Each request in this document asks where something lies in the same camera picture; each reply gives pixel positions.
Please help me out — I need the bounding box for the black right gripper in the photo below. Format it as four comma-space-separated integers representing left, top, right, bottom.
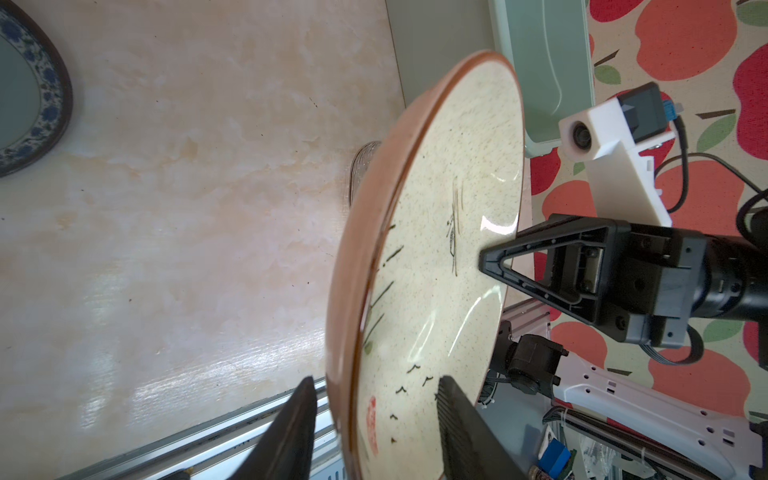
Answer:
478, 214, 767, 348

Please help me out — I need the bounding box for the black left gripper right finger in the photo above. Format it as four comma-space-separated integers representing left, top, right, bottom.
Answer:
436, 376, 528, 480

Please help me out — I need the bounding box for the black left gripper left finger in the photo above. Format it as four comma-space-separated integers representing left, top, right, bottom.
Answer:
230, 376, 317, 480

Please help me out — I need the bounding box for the cream plate brown rim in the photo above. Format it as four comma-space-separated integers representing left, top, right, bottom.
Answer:
325, 51, 524, 479

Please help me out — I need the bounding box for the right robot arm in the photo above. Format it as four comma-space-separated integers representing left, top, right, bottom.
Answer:
479, 215, 767, 479

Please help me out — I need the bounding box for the mint green plastic bin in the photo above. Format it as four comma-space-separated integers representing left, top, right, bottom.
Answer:
386, 0, 595, 157

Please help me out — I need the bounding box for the clear glass round plate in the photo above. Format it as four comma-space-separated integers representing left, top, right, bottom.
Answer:
348, 141, 381, 205

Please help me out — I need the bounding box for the blue floral patterned plate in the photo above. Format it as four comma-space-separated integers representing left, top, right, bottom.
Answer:
1, 1, 74, 177

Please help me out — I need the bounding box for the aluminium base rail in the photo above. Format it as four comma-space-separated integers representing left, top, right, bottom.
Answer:
56, 299, 553, 480

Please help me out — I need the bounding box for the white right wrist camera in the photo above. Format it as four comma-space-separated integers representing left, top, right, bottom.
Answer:
559, 82, 677, 227

